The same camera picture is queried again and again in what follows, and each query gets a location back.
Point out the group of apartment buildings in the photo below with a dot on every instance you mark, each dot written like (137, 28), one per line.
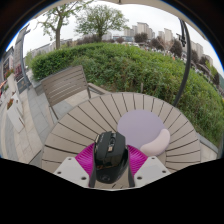
(143, 28)

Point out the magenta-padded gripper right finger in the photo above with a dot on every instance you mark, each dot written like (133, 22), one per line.
(151, 169)

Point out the round leafy tree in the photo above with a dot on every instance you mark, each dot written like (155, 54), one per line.
(100, 18)

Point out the lilac mouse pad with wrist rest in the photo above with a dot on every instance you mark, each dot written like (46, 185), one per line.
(140, 128)

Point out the black computer mouse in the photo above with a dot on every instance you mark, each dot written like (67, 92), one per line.
(110, 156)

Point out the grey slatted outdoor chair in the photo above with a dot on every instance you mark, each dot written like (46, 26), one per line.
(63, 85)

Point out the white planter box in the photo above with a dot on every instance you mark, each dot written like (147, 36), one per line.
(15, 116)

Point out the green hedge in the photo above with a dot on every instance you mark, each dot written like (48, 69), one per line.
(133, 66)

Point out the bare-trunked leaning tree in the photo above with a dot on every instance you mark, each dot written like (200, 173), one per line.
(57, 30)

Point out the black curved metal pole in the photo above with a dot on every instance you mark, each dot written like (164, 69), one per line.
(186, 63)

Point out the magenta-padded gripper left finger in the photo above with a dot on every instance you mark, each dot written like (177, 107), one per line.
(71, 170)

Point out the tall sign board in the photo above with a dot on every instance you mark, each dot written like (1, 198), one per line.
(18, 63)

